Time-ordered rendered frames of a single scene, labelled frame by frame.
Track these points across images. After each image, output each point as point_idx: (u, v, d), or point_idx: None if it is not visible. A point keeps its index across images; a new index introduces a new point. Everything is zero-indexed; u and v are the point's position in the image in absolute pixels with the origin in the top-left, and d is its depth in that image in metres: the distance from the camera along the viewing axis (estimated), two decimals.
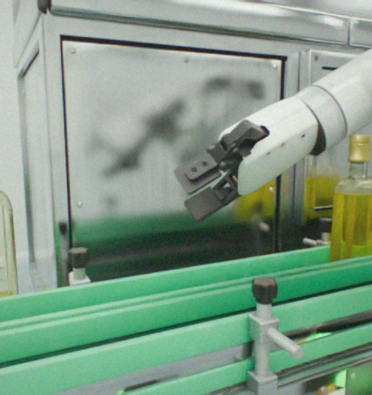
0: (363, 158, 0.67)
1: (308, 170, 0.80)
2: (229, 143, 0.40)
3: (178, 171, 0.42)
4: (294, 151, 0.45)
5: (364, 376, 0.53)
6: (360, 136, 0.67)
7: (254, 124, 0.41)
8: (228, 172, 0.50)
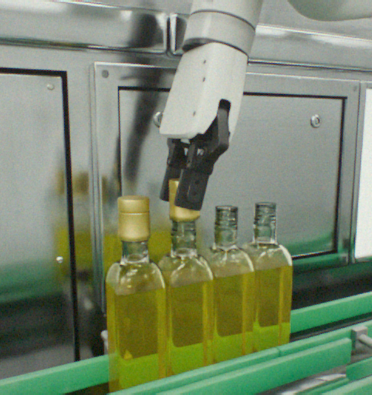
0: (132, 235, 0.43)
1: (106, 234, 0.56)
2: (212, 160, 0.42)
3: (180, 202, 0.43)
4: None
5: None
6: (124, 202, 0.42)
7: (221, 129, 0.40)
8: None
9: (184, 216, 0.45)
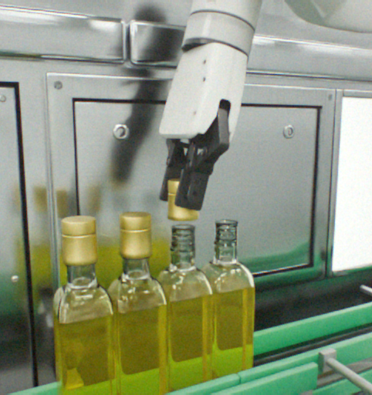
0: (76, 260, 0.40)
1: (62, 252, 0.53)
2: (213, 160, 0.42)
3: (180, 202, 0.43)
4: None
5: None
6: (67, 224, 0.40)
7: (221, 129, 0.40)
8: None
9: (133, 254, 0.43)
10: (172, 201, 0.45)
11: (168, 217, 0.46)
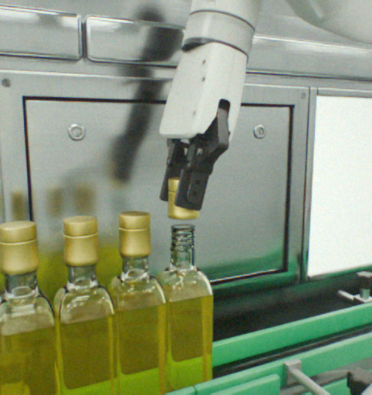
0: (11, 268, 0.38)
1: None
2: (212, 160, 0.42)
3: (180, 202, 0.43)
4: None
5: None
6: (2, 231, 0.37)
7: (221, 129, 0.40)
8: None
9: (77, 261, 0.40)
10: (122, 237, 0.43)
11: (119, 253, 0.44)
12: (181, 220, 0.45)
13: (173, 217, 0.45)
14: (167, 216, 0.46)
